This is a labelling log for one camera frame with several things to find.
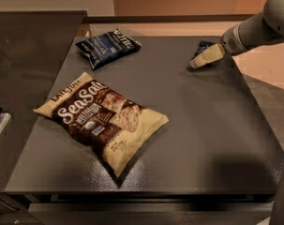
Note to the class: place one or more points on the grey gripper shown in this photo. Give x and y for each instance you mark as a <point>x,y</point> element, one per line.
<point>230,42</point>

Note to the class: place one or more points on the blueberry RXBAR dark blue wrapper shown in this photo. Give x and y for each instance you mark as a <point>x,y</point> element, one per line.
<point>203,46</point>

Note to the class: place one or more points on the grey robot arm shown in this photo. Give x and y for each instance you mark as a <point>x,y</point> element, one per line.
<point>265,28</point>

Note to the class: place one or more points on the dark blue kettle chips bag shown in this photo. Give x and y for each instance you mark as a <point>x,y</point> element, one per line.
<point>108,47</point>

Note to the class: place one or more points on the Late July sea salt chips bag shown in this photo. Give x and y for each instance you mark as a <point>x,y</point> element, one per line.
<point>94,115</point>

